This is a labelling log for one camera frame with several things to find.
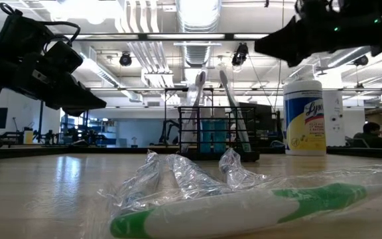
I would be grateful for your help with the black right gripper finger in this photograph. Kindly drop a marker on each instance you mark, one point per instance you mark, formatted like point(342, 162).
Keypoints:
point(287, 38)
point(300, 54)

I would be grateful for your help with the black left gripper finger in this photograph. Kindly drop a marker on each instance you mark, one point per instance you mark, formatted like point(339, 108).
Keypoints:
point(78, 96)
point(65, 108)

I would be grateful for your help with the purple toothbrush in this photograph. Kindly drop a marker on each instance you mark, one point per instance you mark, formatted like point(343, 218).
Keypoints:
point(225, 79)

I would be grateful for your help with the teal bottle with white cap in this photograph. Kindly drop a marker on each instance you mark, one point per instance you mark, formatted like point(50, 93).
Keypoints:
point(207, 136)
point(219, 136)

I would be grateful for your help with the green white toothbrush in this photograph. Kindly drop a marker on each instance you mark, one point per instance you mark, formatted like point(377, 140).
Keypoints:
point(211, 212)

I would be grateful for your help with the background black robot arm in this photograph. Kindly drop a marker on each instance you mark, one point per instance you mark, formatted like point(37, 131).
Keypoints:
point(165, 131)

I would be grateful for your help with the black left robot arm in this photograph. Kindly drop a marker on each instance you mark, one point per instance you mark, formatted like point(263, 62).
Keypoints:
point(18, 36)

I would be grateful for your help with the background robot workstation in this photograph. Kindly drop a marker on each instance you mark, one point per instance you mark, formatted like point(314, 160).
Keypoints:
point(78, 136)

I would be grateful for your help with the yellow container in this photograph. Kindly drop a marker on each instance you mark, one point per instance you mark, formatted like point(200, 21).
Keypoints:
point(28, 136)

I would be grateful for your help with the black crossbar with light strips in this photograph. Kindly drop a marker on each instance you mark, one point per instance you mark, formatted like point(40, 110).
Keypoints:
point(229, 36)

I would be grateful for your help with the white round column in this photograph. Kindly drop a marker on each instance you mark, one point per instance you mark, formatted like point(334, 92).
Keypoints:
point(333, 119)

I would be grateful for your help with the background black monitor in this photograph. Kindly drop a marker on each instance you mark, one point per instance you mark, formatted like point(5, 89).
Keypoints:
point(267, 119)

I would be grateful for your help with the Lysol wipes canister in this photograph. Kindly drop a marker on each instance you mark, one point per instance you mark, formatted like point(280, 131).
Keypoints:
point(303, 132)

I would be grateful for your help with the seated person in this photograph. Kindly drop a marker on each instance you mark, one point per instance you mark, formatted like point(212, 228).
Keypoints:
point(371, 132)

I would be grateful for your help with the background black stand frame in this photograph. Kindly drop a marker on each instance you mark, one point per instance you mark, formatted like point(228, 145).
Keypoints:
point(165, 113)
point(40, 123)

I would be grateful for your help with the black hanging ceiling camera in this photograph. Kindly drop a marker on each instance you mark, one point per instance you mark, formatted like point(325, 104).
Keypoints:
point(125, 59)
point(361, 60)
point(240, 54)

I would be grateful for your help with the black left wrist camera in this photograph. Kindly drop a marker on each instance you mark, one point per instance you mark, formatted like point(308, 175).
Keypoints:
point(63, 56)

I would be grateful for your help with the black aluminium rig frame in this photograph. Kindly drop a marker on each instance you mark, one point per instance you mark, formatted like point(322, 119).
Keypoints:
point(78, 151)

